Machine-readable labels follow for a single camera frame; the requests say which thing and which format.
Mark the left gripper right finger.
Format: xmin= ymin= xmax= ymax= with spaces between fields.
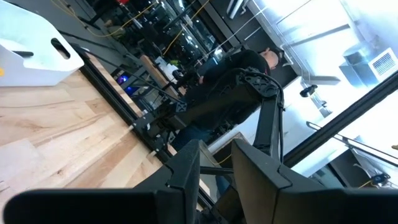
xmin=231 ymin=138 xmax=343 ymax=224

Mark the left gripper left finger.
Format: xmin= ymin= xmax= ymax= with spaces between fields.
xmin=132 ymin=138 xmax=201 ymax=224

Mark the black box with blue lights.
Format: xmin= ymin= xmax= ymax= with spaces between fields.
xmin=115 ymin=73 xmax=141 ymax=98

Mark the person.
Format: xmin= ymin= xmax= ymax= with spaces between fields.
xmin=172 ymin=46 xmax=286 ymax=152

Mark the white air vent grille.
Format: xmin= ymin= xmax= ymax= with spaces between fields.
xmin=368 ymin=47 xmax=398 ymax=83

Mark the white plastic bin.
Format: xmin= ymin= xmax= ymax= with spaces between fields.
xmin=0 ymin=0 xmax=85 ymax=88

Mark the black ceiling camera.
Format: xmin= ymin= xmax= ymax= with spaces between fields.
xmin=299 ymin=83 xmax=318 ymax=98

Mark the grey metal duct box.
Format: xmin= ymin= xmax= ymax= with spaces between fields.
xmin=338 ymin=40 xmax=381 ymax=88

